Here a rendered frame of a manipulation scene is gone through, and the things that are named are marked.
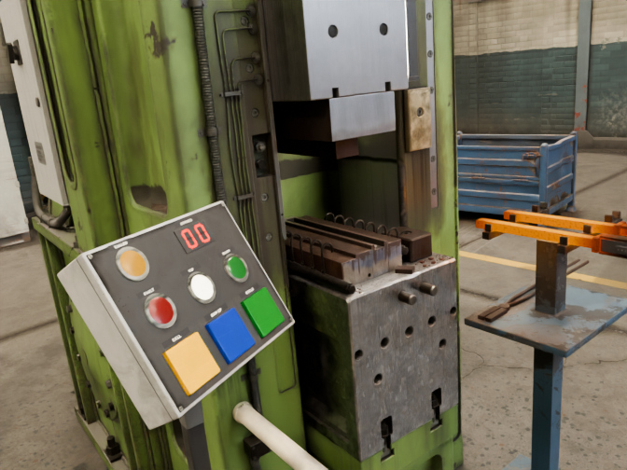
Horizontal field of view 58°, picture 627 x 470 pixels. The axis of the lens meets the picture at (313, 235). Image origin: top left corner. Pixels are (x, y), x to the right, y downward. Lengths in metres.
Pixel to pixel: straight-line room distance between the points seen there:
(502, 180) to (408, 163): 3.44
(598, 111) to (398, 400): 7.88
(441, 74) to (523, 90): 7.86
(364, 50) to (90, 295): 0.81
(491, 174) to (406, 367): 3.72
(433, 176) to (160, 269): 1.02
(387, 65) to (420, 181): 0.44
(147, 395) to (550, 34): 8.85
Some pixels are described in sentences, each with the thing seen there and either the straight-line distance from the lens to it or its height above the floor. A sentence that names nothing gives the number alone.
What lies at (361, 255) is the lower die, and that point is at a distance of 1.39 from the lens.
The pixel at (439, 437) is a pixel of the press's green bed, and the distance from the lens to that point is 1.75.
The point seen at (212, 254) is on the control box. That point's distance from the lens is 1.03.
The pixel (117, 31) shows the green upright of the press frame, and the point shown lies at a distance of 1.62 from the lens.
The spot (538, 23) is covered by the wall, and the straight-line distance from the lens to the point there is 9.50.
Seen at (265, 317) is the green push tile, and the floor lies 1.00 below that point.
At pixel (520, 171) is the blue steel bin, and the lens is 5.02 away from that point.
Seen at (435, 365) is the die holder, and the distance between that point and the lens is 1.61.
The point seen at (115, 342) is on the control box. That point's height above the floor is 1.06.
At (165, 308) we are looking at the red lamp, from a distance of 0.92.
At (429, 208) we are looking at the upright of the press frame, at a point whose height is 1.00.
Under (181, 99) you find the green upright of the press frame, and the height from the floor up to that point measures 1.39.
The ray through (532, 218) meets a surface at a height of 0.98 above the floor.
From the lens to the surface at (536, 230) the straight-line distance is 1.54.
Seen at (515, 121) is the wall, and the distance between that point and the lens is 9.70.
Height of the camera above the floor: 1.42
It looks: 16 degrees down
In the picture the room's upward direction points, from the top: 5 degrees counter-clockwise
